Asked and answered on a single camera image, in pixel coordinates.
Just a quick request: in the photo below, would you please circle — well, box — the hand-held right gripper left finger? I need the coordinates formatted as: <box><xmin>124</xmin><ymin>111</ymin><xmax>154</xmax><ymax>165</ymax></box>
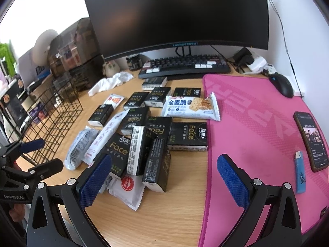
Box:
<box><xmin>27</xmin><ymin>154</ymin><xmax>114</xmax><ymax>247</ymax></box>

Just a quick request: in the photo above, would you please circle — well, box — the black printed carton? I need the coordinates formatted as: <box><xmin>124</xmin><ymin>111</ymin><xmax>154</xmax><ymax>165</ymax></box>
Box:
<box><xmin>0</xmin><ymin>80</ymin><xmax>29</xmax><ymax>124</ymax></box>

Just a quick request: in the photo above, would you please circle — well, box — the white sachet round red label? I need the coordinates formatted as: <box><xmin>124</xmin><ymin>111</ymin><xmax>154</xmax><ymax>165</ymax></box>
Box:
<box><xmin>107</xmin><ymin>176</ymin><xmax>146</xmax><ymax>211</ymax></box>

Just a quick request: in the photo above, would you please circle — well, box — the blue lighter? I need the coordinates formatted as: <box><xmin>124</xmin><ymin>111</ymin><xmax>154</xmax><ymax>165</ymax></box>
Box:
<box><xmin>294</xmin><ymin>151</ymin><xmax>307</xmax><ymax>194</ymax></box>

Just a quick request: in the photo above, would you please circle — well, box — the white cracker packet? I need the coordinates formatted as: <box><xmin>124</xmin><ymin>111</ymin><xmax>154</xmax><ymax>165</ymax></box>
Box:
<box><xmin>161</xmin><ymin>92</ymin><xmax>221</xmax><ymax>121</ymax></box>

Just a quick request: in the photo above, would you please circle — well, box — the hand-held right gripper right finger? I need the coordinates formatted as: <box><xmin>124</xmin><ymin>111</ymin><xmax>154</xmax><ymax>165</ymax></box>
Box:
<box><xmin>217</xmin><ymin>154</ymin><xmax>304</xmax><ymax>247</ymax></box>

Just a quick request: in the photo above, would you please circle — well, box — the black curved monitor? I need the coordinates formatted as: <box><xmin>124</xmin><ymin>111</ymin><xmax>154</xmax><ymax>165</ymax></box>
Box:
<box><xmin>81</xmin><ymin>0</ymin><xmax>269</xmax><ymax>62</ymax></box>

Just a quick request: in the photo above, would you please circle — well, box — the pile of black tissue packs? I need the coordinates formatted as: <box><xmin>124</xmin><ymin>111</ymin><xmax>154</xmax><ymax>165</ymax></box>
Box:
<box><xmin>103</xmin><ymin>87</ymin><xmax>208</xmax><ymax>193</ymax></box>

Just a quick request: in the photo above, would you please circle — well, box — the long white red-print packet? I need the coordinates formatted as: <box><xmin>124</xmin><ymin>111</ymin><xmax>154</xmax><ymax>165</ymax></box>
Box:
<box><xmin>82</xmin><ymin>109</ymin><xmax>130</xmax><ymax>165</ymax></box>

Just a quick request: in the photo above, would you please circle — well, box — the green fuzzy plant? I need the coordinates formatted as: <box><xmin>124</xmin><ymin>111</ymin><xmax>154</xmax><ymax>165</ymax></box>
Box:
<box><xmin>0</xmin><ymin>42</ymin><xmax>16</xmax><ymax>76</ymax></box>

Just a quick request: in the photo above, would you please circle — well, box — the white sachet orange print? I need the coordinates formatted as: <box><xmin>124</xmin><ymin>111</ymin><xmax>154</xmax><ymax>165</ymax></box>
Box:
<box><xmin>103</xmin><ymin>93</ymin><xmax>125</xmax><ymax>108</ymax></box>

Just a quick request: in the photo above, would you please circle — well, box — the crumpled white tissue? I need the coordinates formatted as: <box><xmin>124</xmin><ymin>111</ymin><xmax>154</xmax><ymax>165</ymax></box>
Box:
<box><xmin>88</xmin><ymin>72</ymin><xmax>134</xmax><ymax>96</ymax></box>

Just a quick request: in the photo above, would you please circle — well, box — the blue luncheon meat tin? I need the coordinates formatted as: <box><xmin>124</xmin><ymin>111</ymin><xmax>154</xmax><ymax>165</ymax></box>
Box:
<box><xmin>27</xmin><ymin>103</ymin><xmax>49</xmax><ymax>125</ymax></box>

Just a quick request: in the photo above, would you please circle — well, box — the pale sun hat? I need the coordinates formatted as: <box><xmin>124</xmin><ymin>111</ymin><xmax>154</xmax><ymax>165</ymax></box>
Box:
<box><xmin>33</xmin><ymin>29</ymin><xmax>60</xmax><ymax>66</ymax></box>

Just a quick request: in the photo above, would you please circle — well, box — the small pale cat figurine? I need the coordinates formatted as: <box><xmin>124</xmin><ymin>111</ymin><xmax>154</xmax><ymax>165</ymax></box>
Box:
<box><xmin>102</xmin><ymin>60</ymin><xmax>120</xmax><ymax>78</ymax></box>

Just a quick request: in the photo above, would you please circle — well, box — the black charger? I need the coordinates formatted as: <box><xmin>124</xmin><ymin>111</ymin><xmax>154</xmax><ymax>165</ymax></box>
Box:
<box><xmin>233</xmin><ymin>47</ymin><xmax>254</xmax><ymax>69</ymax></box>

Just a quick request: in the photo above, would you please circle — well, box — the black smartphone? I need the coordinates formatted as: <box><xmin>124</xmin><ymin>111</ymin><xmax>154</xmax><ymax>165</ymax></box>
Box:
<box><xmin>293</xmin><ymin>111</ymin><xmax>329</xmax><ymax>173</ymax></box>

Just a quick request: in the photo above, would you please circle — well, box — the black wire basket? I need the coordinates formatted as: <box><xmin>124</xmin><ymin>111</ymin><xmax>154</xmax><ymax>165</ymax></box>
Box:
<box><xmin>15</xmin><ymin>78</ymin><xmax>84</xmax><ymax>166</ymax></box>

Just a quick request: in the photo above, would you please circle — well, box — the dark mechanical keyboard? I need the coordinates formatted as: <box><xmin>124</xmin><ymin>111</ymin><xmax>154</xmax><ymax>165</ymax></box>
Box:
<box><xmin>138</xmin><ymin>55</ymin><xmax>231</xmax><ymax>81</ymax></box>

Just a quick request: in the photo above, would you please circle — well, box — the smoked acrylic storage cabinet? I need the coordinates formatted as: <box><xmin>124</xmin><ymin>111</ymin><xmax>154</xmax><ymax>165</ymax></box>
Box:
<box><xmin>49</xmin><ymin>17</ymin><xmax>103</xmax><ymax>78</ymax></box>

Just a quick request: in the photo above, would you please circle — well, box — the black computer mouse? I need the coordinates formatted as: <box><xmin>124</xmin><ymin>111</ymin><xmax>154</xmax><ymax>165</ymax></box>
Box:
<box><xmin>269</xmin><ymin>73</ymin><xmax>294</xmax><ymax>98</ymax></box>

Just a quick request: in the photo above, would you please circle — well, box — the smoked acrylic drawer box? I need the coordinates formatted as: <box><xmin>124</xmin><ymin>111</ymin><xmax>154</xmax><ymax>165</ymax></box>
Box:
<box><xmin>53</xmin><ymin>55</ymin><xmax>106</xmax><ymax>93</ymax></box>

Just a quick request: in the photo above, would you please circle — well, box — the black cable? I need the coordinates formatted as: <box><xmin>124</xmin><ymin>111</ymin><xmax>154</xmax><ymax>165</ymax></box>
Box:
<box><xmin>266</xmin><ymin>0</ymin><xmax>305</xmax><ymax>97</ymax></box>

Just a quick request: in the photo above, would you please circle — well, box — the small dark jar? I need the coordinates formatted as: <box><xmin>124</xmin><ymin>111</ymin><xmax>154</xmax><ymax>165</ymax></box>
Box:
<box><xmin>126</xmin><ymin>55</ymin><xmax>142</xmax><ymax>71</ymax></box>

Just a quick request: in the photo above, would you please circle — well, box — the person's left hand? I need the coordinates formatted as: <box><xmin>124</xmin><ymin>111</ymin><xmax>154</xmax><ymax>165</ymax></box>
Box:
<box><xmin>9</xmin><ymin>203</ymin><xmax>28</xmax><ymax>223</ymax></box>

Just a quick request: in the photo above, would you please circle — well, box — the pink desk mat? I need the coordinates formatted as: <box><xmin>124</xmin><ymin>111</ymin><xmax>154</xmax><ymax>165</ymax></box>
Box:
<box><xmin>198</xmin><ymin>73</ymin><xmax>329</xmax><ymax>247</ymax></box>

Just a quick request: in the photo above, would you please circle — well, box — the pale blue plastic packet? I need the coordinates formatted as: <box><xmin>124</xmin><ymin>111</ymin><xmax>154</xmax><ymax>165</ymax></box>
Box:
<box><xmin>63</xmin><ymin>126</ymin><xmax>99</xmax><ymax>171</ymax></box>

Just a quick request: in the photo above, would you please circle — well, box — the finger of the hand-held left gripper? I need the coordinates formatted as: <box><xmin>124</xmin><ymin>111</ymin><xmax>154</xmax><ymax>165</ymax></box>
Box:
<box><xmin>0</xmin><ymin>158</ymin><xmax>64</xmax><ymax>190</ymax></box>
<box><xmin>0</xmin><ymin>138</ymin><xmax>46</xmax><ymax>164</ymax></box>

